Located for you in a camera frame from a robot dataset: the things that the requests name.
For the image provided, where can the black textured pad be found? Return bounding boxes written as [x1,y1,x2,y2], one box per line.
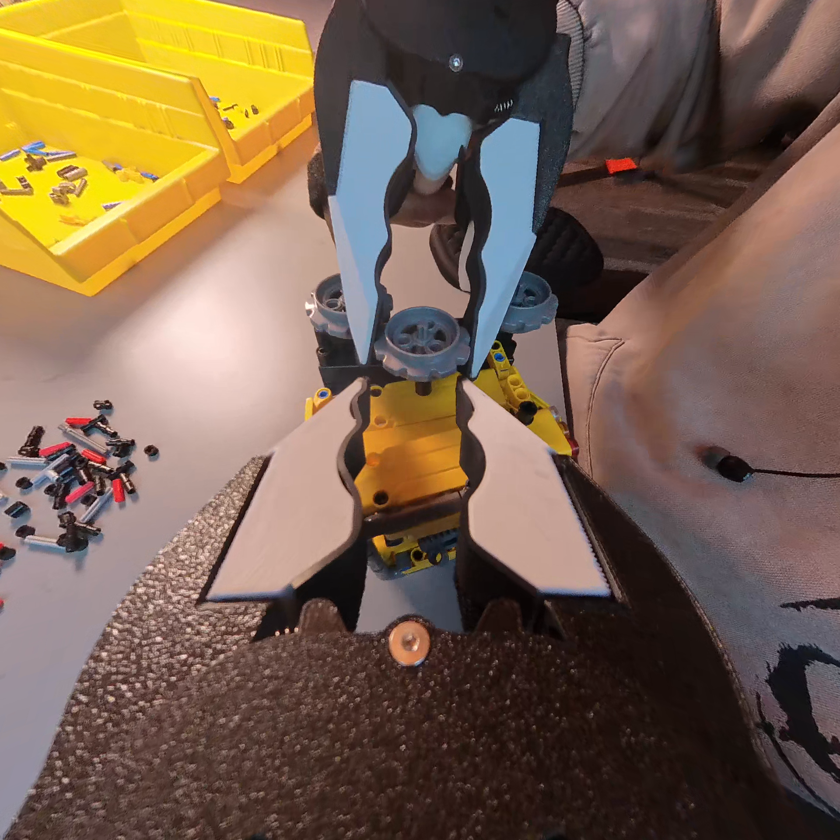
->
[430,206,605,293]

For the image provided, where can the person's right forearm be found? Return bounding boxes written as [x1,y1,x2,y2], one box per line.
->
[558,0,840,165]

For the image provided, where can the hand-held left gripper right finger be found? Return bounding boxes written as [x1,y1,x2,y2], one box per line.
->
[456,377,613,599]

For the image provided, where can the yellow plastic bin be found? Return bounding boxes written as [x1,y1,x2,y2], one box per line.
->
[0,0,316,185]
[0,29,232,298]

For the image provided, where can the yellow toy brick vehicle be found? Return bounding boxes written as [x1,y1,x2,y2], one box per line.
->
[304,270,580,580]

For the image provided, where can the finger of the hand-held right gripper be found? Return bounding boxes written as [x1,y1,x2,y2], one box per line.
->
[455,118,542,382]
[327,79,419,365]

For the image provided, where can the pile of small brick pins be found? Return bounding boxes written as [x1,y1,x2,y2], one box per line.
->
[0,399,140,611]

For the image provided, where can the scattered small mixed brick parts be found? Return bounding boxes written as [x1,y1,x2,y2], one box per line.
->
[0,141,161,227]

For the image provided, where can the beige printed sweatshirt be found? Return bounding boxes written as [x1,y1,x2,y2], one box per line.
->
[564,125,840,821]

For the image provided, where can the black earphone with cable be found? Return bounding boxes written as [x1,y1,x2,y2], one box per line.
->
[705,446,840,483]

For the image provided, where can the person's right hand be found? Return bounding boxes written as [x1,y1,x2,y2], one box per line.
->
[391,179,456,228]

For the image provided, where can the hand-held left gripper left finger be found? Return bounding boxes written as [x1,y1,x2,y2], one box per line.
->
[200,377,370,603]

